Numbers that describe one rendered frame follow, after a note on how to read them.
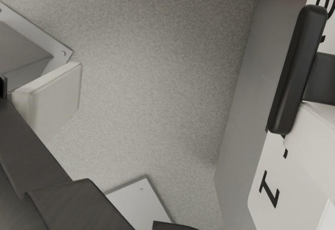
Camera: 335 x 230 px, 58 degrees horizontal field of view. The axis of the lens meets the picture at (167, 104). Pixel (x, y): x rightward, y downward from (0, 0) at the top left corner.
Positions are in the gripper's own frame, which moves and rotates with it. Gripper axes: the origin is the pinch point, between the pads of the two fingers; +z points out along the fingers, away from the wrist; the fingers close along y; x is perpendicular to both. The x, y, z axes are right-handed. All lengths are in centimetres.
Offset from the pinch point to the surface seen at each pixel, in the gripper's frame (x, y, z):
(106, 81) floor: -23, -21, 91
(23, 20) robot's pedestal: -7, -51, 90
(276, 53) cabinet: 0, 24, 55
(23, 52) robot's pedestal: -15, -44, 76
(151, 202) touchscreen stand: -69, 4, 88
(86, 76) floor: -22, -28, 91
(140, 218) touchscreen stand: -76, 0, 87
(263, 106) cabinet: -12, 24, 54
